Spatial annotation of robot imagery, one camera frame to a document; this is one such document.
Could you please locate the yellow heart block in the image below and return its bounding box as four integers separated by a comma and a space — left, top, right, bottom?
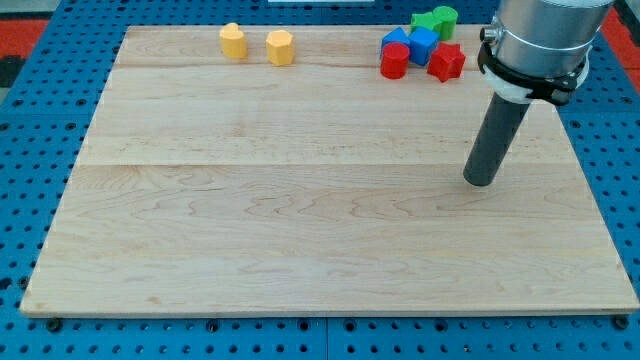
219, 23, 248, 59

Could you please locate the green star block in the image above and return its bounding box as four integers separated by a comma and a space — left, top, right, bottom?
410, 12, 442, 34

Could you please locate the dark grey cylindrical pointer tool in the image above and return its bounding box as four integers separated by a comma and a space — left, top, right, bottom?
463, 94, 529, 187

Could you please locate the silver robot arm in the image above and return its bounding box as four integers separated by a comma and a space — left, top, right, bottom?
480, 0, 613, 78

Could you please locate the red cylinder block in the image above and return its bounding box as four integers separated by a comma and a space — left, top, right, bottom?
380, 42, 410, 80

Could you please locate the blue cube block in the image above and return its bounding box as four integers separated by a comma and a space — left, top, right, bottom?
409, 27, 440, 66

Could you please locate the yellow octagon block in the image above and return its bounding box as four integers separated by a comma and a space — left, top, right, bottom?
266, 30, 295, 66

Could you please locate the green cylinder block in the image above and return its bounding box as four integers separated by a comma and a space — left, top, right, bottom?
432, 5, 459, 41

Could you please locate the red star block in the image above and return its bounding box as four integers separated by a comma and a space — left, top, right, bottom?
427, 42, 466, 82

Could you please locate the black and white mounting clamp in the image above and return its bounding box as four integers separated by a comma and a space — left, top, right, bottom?
477, 43, 590, 106

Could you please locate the blue triangular block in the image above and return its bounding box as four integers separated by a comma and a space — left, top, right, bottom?
381, 27, 410, 58

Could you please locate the light wooden board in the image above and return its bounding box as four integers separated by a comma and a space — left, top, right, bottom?
20, 26, 639, 318

